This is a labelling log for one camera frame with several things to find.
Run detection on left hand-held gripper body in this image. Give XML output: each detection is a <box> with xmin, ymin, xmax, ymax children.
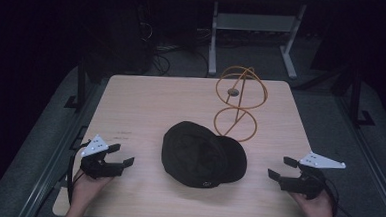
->
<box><xmin>78</xmin><ymin>133</ymin><xmax>127</xmax><ymax>182</ymax></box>

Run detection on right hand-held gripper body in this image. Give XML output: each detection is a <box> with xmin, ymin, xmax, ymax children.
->
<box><xmin>277</xmin><ymin>149</ymin><xmax>348</xmax><ymax>202</ymax></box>

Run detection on black baseball cap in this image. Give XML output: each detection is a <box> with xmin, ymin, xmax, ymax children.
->
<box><xmin>159</xmin><ymin>119</ymin><xmax>250</xmax><ymax>191</ymax></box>

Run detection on orange wire hat stand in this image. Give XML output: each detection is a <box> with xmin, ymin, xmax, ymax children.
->
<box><xmin>211</xmin><ymin>64</ymin><xmax>271</xmax><ymax>144</ymax></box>

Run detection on person's left hand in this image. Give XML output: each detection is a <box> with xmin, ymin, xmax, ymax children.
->
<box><xmin>70</xmin><ymin>169</ymin><xmax>114</xmax><ymax>210</ymax></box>

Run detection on person's right hand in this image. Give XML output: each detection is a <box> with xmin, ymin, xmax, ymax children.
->
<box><xmin>287</xmin><ymin>188</ymin><xmax>336</xmax><ymax>217</ymax></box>

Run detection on black metal stand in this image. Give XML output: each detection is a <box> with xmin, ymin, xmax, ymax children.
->
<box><xmin>63</xmin><ymin>57</ymin><xmax>91</xmax><ymax>111</ymax></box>
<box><xmin>345</xmin><ymin>63</ymin><xmax>380</xmax><ymax>128</ymax></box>

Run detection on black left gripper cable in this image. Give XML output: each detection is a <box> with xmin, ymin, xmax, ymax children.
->
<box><xmin>65</xmin><ymin>139</ymin><xmax>91</xmax><ymax>205</ymax></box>

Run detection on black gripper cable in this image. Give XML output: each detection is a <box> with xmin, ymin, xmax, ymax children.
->
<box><xmin>65</xmin><ymin>139</ymin><xmax>91</xmax><ymax>205</ymax></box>
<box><xmin>321</xmin><ymin>177</ymin><xmax>375</xmax><ymax>217</ymax></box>

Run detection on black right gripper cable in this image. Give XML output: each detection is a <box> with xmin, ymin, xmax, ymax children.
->
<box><xmin>321</xmin><ymin>177</ymin><xmax>375</xmax><ymax>217</ymax></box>

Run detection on metal floor rail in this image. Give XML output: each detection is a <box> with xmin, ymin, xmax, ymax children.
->
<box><xmin>329</xmin><ymin>94</ymin><xmax>386</xmax><ymax>217</ymax></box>
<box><xmin>16</xmin><ymin>78</ymin><xmax>110</xmax><ymax>217</ymax></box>

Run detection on black floor cables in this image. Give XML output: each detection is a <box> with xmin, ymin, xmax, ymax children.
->
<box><xmin>150</xmin><ymin>41</ymin><xmax>173</xmax><ymax>77</ymax></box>

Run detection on white metal desk frame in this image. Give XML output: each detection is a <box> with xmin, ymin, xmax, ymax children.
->
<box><xmin>206</xmin><ymin>0</ymin><xmax>308</xmax><ymax>82</ymax></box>

